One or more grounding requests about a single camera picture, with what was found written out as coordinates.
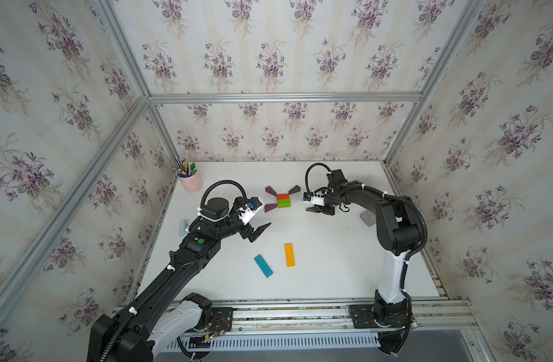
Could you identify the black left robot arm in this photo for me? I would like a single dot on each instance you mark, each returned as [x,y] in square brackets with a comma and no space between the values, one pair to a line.
[146,326]

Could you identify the yellow long block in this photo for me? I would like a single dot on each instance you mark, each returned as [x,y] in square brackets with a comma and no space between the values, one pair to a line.
[290,257]

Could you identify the green rectangular block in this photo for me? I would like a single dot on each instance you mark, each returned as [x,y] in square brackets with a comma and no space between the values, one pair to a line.
[284,203]

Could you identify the brown triangle block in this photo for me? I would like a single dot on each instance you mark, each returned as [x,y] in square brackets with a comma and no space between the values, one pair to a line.
[294,190]

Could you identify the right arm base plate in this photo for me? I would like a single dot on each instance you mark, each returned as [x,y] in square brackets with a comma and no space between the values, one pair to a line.
[371,316]

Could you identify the aluminium mounting rail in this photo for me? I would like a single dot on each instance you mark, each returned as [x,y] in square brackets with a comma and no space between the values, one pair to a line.
[271,325]

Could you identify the teal long block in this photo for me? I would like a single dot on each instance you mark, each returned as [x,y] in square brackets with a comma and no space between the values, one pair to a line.
[263,265]

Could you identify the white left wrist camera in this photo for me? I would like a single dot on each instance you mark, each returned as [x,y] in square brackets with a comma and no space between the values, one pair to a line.
[250,208]

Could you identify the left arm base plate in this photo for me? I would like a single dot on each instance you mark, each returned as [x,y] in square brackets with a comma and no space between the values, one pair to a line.
[214,320]

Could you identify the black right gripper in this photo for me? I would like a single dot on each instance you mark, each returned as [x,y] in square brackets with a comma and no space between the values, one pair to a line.
[325,209]

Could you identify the pink pen cup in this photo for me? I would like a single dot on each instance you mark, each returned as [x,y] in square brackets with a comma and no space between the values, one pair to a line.
[191,184]

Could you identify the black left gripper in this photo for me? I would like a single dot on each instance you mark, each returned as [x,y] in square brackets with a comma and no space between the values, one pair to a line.
[247,230]

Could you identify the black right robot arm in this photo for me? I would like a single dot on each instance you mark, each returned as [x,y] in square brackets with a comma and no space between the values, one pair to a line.
[400,228]

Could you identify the coloured pens bunch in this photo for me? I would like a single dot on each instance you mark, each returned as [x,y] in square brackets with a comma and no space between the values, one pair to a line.
[185,169]

